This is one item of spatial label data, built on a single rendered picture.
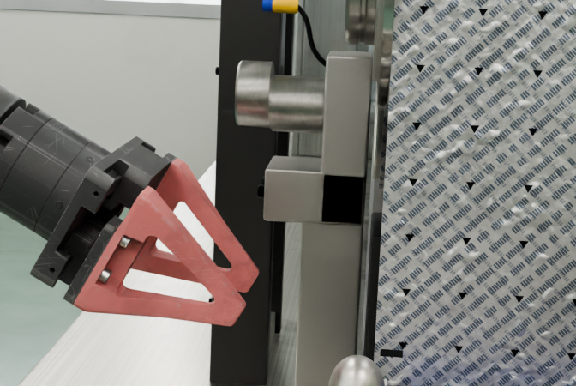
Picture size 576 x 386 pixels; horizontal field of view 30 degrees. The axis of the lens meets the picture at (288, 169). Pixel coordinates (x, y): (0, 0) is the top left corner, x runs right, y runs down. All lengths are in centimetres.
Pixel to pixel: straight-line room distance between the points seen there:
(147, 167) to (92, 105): 579
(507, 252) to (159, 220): 18
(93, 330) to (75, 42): 531
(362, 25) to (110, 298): 20
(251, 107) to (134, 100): 566
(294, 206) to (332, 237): 3
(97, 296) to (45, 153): 8
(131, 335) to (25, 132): 53
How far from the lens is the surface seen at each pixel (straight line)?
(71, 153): 56
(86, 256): 56
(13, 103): 57
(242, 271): 60
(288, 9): 67
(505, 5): 55
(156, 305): 54
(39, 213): 56
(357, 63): 62
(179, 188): 60
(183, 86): 623
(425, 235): 56
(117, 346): 104
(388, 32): 54
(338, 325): 66
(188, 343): 105
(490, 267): 57
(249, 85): 63
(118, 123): 633
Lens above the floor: 125
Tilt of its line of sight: 10 degrees down
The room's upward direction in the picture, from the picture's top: 2 degrees clockwise
